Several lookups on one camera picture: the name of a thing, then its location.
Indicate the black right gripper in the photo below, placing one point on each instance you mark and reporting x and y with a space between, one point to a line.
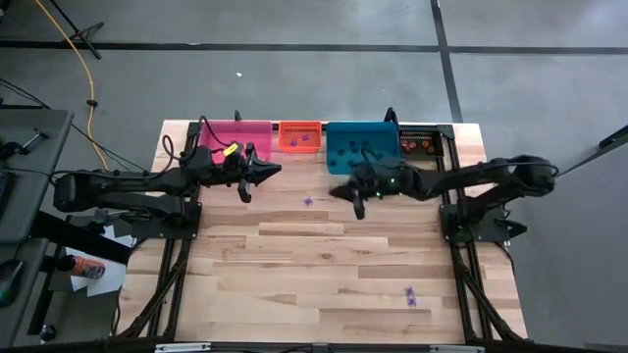
387 179

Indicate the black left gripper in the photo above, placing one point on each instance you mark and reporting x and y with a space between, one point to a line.
230 169

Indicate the orange plastic basket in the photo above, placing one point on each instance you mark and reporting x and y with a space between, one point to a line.
300 131

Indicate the blue plastic bin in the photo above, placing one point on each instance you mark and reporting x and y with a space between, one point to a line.
382 135

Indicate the black plastic basket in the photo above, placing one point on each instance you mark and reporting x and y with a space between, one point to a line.
417 136

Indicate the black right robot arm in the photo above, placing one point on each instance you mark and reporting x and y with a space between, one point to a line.
490 179

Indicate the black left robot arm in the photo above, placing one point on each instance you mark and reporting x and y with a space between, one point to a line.
127 188

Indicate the pink plastic bin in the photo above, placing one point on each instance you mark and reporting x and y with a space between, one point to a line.
255 132

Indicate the yellow tape label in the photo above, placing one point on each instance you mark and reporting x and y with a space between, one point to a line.
230 149

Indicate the white paper sheets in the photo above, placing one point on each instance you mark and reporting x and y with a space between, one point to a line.
110 279

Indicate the black table beam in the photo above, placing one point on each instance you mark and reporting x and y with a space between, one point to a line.
83 237

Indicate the orange spray can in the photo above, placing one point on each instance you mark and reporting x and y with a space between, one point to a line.
86 268

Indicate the black tripod stand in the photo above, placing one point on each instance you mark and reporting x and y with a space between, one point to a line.
80 35

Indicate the grey side table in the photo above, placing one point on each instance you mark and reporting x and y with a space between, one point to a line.
34 171

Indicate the grey partition panel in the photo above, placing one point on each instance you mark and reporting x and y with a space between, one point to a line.
564 269

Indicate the black clamp tool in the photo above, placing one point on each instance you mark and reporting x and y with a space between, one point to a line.
19 144

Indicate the black diagonal bar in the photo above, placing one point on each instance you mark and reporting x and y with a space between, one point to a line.
608 142

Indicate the small black knob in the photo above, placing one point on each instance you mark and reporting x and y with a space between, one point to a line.
47 333

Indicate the dark computer mouse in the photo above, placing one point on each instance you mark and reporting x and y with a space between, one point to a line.
9 282

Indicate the grey low table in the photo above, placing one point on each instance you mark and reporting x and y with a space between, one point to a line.
12 323

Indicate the black aluminium rig frame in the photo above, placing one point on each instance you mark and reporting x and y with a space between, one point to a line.
445 131

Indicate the silver frame bracket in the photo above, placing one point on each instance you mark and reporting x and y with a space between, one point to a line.
182 347
456 349

